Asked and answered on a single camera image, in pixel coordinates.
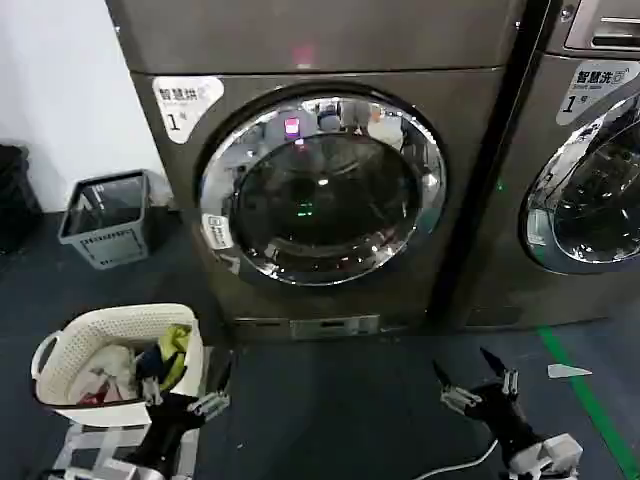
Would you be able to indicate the white paper scrap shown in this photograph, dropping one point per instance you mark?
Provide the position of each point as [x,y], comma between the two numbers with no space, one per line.
[565,371]

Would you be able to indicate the grey dryer with drawer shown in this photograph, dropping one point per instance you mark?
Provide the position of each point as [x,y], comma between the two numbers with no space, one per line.
[505,250]

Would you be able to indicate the clear plastic bag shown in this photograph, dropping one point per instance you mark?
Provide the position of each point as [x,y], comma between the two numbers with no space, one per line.
[159,190]

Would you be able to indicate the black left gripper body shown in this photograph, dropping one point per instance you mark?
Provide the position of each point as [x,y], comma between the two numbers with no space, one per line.
[167,425]

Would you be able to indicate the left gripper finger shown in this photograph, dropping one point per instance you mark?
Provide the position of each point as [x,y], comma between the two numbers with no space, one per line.
[152,394]
[212,401]

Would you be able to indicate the white perforated laundry basket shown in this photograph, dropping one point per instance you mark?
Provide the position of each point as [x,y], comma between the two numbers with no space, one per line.
[100,325]

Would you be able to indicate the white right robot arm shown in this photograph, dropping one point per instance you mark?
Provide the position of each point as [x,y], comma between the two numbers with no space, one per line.
[560,447]

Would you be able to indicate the white number sticker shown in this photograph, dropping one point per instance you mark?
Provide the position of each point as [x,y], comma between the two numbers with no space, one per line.
[585,95]
[180,107]

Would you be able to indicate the silver basket stand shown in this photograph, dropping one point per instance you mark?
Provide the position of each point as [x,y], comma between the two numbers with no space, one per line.
[90,442]

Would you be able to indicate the small white door label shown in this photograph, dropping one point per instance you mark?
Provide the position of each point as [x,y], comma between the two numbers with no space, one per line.
[218,231]

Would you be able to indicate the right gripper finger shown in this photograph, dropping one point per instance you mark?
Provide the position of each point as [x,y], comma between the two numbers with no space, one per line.
[510,382]
[457,398]

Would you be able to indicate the dark blue garment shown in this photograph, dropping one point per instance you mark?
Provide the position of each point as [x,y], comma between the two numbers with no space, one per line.
[146,362]

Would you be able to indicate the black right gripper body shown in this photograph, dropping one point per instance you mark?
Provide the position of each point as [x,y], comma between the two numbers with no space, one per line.
[502,415]

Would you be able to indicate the grey front-load dryer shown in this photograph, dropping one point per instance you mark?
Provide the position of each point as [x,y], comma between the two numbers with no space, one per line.
[350,50]

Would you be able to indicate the yellow-green garment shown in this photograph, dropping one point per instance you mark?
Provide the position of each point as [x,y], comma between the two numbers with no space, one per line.
[175,341]

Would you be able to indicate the round glass dryer door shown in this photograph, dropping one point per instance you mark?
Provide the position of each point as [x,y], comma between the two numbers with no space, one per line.
[595,200]
[320,200]

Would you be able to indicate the grey plastic floor basket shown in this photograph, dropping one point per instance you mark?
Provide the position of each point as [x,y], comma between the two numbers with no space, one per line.
[107,245]

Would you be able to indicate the green floor tape line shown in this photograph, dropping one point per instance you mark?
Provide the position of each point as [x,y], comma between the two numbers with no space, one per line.
[575,380]

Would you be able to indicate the red and white garment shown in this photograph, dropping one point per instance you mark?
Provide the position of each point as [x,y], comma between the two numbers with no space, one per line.
[100,395]

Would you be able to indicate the black bin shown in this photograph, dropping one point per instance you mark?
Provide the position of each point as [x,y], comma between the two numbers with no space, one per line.
[17,200]

